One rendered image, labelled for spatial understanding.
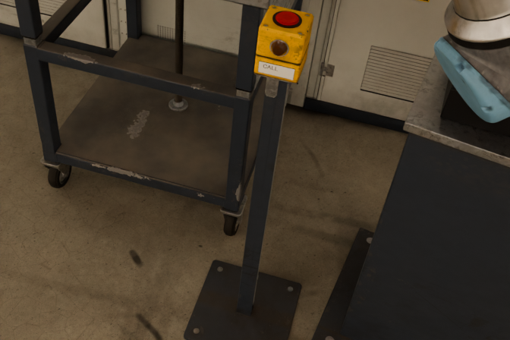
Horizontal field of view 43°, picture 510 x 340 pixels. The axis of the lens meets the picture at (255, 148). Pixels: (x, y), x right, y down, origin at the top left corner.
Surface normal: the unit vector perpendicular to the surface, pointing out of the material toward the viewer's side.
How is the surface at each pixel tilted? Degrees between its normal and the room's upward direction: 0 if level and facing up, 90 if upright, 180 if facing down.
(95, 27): 90
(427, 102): 0
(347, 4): 90
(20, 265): 0
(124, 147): 0
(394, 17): 90
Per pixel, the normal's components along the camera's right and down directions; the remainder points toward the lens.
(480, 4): -0.46, 0.75
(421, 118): 0.09, -0.72
